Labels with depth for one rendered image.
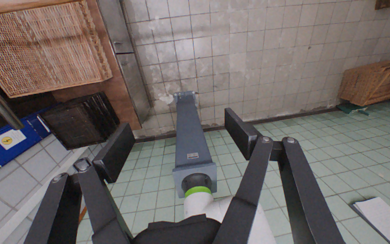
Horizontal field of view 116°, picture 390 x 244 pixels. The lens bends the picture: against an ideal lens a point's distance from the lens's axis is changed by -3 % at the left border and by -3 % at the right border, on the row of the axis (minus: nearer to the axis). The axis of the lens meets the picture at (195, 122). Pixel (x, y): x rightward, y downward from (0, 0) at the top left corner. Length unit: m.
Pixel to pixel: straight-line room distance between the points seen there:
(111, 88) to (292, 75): 2.05
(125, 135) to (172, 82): 1.50
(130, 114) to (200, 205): 0.90
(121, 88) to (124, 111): 0.19
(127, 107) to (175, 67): 0.74
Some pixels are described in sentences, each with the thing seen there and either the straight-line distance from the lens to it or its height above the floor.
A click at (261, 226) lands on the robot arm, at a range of 0.52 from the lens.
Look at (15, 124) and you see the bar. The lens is 0.77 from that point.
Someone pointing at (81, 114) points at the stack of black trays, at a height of 0.85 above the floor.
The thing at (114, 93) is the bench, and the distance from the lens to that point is 1.19.
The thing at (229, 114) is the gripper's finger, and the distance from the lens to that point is 0.17.
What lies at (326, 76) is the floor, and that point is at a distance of 2.59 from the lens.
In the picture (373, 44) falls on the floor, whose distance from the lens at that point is 3.01.
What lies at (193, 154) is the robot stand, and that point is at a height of 1.10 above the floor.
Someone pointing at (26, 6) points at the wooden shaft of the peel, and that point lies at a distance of 0.55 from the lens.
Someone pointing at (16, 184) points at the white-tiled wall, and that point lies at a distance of 1.22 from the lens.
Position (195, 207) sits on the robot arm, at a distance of 0.58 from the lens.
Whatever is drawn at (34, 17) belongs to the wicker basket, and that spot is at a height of 0.59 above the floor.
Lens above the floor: 1.62
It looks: 61 degrees down
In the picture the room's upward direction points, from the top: 167 degrees clockwise
